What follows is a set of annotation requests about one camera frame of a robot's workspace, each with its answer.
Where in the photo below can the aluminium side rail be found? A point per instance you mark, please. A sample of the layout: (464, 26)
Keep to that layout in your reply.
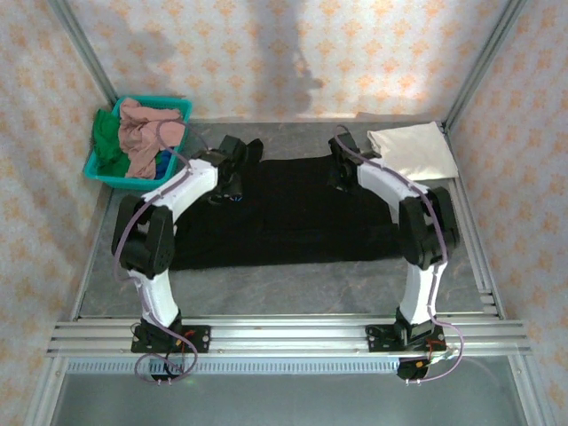
(91, 266)
(477, 244)

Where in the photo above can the aluminium mounting rail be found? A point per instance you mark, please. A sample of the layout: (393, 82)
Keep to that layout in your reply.
(288, 337)

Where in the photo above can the green t-shirt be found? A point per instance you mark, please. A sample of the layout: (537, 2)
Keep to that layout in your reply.
(104, 137)

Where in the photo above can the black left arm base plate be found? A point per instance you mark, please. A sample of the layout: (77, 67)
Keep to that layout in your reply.
(199, 339)

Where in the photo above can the blue garment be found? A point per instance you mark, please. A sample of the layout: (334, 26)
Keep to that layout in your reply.
(164, 164)

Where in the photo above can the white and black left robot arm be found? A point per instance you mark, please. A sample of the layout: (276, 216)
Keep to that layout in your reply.
(155, 293)

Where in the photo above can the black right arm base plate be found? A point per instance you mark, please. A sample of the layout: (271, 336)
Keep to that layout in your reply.
(377, 339)

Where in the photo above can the black t-shirt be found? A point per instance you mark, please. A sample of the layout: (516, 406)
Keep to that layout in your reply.
(288, 222)

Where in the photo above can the pink t-shirt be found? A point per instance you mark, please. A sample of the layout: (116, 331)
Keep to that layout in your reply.
(142, 133)

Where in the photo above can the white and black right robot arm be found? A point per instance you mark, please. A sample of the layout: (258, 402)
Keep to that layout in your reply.
(417, 293)

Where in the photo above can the white folded t-shirt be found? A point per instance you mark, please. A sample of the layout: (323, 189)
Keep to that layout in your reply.
(417, 151)

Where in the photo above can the aluminium frame post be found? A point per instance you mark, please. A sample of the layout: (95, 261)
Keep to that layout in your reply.
(91, 66)
(481, 66)

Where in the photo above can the teal plastic basket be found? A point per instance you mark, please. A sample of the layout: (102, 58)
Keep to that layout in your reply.
(106, 179)

